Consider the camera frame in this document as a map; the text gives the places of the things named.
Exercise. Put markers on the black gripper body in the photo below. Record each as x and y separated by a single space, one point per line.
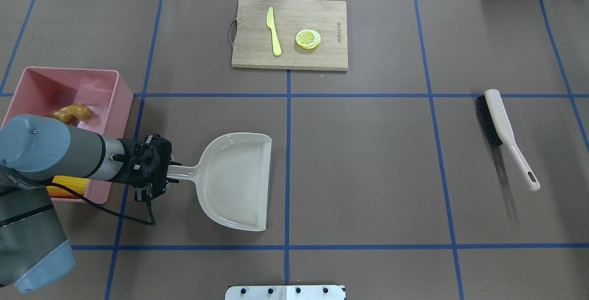
130 176

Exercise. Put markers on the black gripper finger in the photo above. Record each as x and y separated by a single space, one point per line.
171 177

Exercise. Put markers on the beige plastic dustpan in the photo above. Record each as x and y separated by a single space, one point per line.
232 180

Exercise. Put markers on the toy ginger root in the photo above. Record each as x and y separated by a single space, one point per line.
68 114

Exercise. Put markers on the beige hand brush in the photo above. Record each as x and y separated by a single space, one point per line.
496 126

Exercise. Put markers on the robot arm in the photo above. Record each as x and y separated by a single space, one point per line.
35 251

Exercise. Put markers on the pink plastic bin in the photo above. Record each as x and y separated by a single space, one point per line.
95 100

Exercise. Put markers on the bamboo cutting board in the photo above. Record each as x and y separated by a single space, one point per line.
252 41

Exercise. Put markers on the yellow plastic knife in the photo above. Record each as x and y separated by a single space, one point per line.
275 44

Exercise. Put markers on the toy lemon slice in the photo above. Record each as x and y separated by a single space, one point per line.
308 39

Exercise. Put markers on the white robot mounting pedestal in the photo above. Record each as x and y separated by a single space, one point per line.
286 292

